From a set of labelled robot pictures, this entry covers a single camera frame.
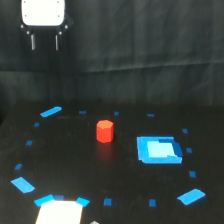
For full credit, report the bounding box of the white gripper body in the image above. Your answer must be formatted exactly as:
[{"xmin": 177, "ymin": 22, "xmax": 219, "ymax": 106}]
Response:
[{"xmin": 21, "ymin": 0, "xmax": 73, "ymax": 33}]

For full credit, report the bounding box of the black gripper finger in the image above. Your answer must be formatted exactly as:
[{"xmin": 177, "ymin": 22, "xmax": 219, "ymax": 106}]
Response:
[
  {"xmin": 30, "ymin": 33, "xmax": 36, "ymax": 50},
  {"xmin": 55, "ymin": 34, "xmax": 60, "ymax": 51}
]

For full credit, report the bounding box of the long blue tape strip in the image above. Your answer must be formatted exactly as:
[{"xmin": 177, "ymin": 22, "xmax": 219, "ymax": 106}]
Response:
[{"xmin": 40, "ymin": 106, "xmax": 62, "ymax": 118}]

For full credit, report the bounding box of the red hexagonal block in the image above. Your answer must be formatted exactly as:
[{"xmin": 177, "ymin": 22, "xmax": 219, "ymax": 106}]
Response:
[{"xmin": 96, "ymin": 120, "xmax": 114, "ymax": 143}]

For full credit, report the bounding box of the blue tape square target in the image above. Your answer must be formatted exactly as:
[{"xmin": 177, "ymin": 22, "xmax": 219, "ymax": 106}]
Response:
[{"xmin": 137, "ymin": 136, "xmax": 183, "ymax": 164}]

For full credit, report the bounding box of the blue tape patch left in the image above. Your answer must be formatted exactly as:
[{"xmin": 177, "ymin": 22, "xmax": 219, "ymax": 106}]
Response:
[{"xmin": 11, "ymin": 177, "xmax": 35, "ymax": 193}]

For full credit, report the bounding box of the blue tape patch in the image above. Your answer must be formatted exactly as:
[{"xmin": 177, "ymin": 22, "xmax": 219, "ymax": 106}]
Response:
[
  {"xmin": 11, "ymin": 177, "xmax": 35, "ymax": 193},
  {"xmin": 178, "ymin": 189, "xmax": 206, "ymax": 205}
]

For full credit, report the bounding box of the blue tape piece bottom-left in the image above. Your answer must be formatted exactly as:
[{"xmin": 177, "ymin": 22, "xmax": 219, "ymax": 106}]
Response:
[{"xmin": 34, "ymin": 194, "xmax": 54, "ymax": 207}]

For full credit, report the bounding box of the blue tape piece by paper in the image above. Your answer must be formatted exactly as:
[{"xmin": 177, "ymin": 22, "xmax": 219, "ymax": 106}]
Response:
[{"xmin": 76, "ymin": 197, "xmax": 90, "ymax": 207}]

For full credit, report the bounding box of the white paper sheet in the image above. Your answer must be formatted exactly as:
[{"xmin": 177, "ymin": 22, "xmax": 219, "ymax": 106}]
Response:
[{"xmin": 35, "ymin": 201, "xmax": 83, "ymax": 224}]

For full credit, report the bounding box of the blue tape patch right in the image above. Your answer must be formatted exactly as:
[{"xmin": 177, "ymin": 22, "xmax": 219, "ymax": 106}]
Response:
[{"xmin": 178, "ymin": 189, "xmax": 206, "ymax": 205}]

